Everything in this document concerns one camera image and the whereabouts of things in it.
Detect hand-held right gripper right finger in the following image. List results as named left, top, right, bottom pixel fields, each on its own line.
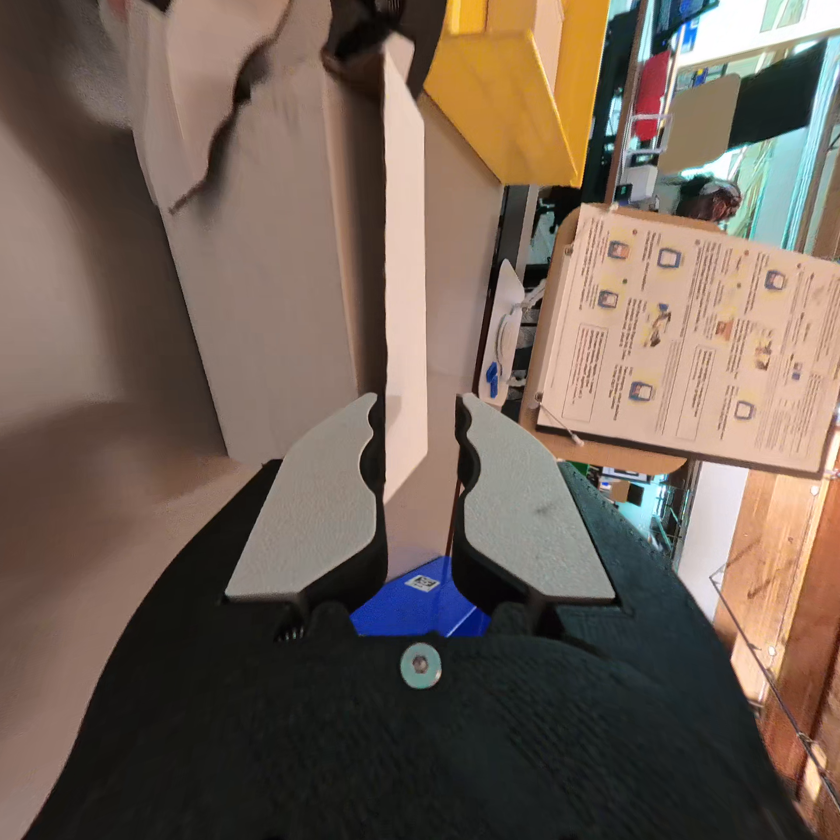
left=453, top=392, right=618, bottom=619

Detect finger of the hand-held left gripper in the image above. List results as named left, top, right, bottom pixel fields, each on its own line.
left=126, top=0, right=291, bottom=215

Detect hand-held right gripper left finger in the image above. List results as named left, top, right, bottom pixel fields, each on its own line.
left=225, top=392, right=389, bottom=611

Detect yellow plastic bin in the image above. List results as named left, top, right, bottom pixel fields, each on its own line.
left=423, top=0, right=611, bottom=188

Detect blue plastic bin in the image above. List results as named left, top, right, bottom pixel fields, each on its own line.
left=350, top=554, right=492, bottom=639

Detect grey desk with wooden edge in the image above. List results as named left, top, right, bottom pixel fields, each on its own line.
left=604, top=0, right=651, bottom=204

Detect white stand base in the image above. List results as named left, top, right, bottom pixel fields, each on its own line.
left=474, top=258, right=526, bottom=408

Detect red plastic container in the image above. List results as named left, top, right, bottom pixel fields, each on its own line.
left=634, top=50, right=675, bottom=143

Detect printed instruction sheet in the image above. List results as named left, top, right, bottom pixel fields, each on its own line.
left=537, top=205, right=840, bottom=473

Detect wooden shelf unit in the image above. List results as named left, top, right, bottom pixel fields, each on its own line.
left=712, top=427, right=840, bottom=840

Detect black monitor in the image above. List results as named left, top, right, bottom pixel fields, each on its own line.
left=727, top=38, right=829, bottom=153

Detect black cable tray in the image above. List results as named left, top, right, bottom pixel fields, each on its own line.
left=499, top=185, right=544, bottom=277

